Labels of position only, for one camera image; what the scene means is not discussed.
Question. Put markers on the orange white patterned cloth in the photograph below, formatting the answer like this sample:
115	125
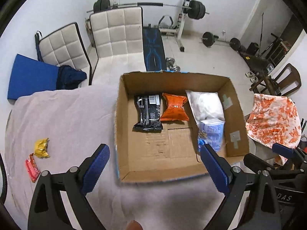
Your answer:
273	119

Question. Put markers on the blue black weight bench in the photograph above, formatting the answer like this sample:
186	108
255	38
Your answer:
154	55

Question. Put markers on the white quilted chair right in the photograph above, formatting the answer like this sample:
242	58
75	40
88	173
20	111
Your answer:
118	37

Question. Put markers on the chrome dumbbells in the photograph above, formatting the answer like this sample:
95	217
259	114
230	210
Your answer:
171	65

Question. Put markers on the white barbell rack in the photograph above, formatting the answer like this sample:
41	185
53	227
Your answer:
176	30

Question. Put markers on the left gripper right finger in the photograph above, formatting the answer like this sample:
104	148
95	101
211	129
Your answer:
239	189

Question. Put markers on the red snack packet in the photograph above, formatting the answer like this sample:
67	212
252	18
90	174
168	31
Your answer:
32	168

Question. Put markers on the black snack packet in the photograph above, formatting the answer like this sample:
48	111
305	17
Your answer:
149	108

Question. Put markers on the white soft plastic bag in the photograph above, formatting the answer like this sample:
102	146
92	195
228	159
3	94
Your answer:
205	105

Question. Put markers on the blue foam cushion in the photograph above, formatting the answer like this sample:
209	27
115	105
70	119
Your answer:
29	76

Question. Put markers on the white quilted chair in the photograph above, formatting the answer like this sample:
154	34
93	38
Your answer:
65	47
118	37

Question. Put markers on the white quilted chair left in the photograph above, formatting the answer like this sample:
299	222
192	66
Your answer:
65	47

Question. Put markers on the cardboard box with blue print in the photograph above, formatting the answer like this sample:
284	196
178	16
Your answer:
171	154

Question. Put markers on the orange snack packet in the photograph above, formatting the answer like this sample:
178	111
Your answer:
175	108

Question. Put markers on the blue tissue pack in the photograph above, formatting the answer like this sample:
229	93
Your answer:
210	132

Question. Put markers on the barbell on rack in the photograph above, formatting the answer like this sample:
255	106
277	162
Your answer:
195	9

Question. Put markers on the floor barbell with plates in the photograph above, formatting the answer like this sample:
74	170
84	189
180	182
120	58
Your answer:
209	39

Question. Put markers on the brown wooden chair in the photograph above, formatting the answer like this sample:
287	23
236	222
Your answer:
287	82

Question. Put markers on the dark blue cloth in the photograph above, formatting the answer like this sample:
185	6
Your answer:
69	78

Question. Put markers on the yellow snack packet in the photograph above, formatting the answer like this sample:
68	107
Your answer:
40	148

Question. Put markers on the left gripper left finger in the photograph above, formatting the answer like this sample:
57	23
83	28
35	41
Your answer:
47	209

